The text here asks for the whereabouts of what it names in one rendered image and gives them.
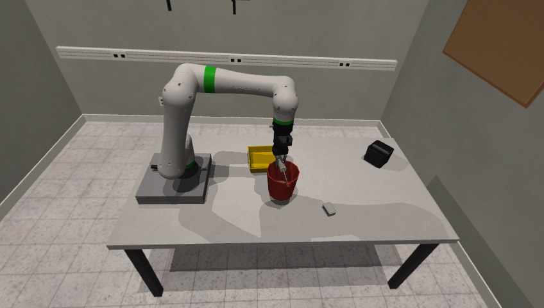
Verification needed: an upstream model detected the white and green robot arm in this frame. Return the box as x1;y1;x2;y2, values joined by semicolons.
151;63;298;180

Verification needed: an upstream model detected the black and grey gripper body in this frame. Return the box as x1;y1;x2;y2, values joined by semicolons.
269;120;294;156

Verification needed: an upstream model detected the red bucket with grey handle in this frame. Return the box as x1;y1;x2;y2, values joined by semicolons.
267;155;300;201

